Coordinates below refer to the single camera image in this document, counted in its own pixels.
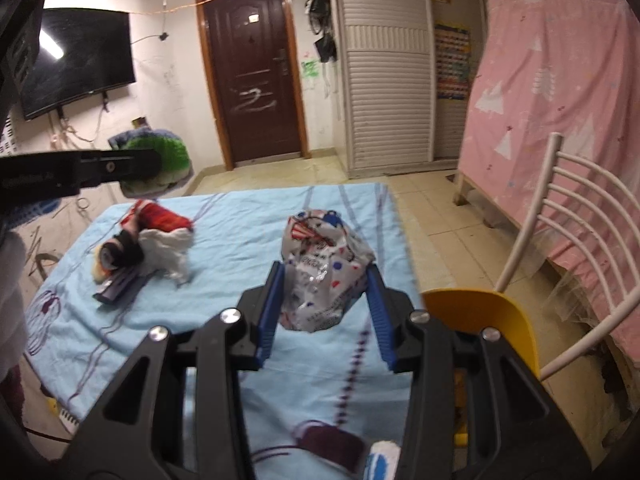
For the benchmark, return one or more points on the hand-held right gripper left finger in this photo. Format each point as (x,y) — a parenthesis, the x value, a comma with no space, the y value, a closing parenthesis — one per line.
(270,310)

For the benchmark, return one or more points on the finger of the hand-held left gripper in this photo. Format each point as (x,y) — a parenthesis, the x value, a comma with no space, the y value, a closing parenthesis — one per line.
(125,165)

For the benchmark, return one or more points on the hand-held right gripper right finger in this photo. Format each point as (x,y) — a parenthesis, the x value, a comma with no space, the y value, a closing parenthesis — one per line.
(381,320)

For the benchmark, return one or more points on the printed plastic bag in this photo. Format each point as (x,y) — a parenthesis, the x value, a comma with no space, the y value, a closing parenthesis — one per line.
(320,260)

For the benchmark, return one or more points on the purple tube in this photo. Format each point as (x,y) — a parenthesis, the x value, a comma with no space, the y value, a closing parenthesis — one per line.
(120,285)

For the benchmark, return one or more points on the green and blue plush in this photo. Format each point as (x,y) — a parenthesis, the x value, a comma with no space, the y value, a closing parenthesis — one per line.
(170,152)

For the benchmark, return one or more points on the white perforated basket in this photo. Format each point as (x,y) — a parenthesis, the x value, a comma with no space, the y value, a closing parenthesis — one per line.
(7,137)

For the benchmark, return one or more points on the red knitted item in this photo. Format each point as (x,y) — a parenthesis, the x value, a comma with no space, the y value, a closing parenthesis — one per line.
(162,217)

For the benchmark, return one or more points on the light blue tablecloth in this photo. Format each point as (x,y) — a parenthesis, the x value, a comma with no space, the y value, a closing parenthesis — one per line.
(225,255)

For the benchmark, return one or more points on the black crumpled item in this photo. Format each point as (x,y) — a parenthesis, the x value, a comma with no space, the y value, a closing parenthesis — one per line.
(122,252)

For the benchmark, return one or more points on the blue and white item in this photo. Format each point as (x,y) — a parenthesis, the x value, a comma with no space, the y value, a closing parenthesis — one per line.
(382,460)

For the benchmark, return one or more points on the dark brown door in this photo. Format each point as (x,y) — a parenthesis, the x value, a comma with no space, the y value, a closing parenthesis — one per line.
(250,70)

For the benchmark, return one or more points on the white louvered wardrobe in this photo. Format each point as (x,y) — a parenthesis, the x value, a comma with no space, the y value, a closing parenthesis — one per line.
(385,100)

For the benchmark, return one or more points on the black hanging bag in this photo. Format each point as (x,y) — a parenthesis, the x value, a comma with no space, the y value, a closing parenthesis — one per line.
(319,5)
(326,49)

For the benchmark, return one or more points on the pink tree-print cloth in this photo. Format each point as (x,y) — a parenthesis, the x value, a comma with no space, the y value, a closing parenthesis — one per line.
(550,110)

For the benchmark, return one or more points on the colourful chart poster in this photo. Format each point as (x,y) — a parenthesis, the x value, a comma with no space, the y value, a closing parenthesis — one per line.
(452,60)

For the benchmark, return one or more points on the yellow and black wall picture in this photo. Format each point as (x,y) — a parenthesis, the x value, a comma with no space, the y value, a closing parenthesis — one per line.
(140,123)

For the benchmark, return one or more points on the wall-mounted television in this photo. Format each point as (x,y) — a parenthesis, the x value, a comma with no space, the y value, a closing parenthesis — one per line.
(85,60)

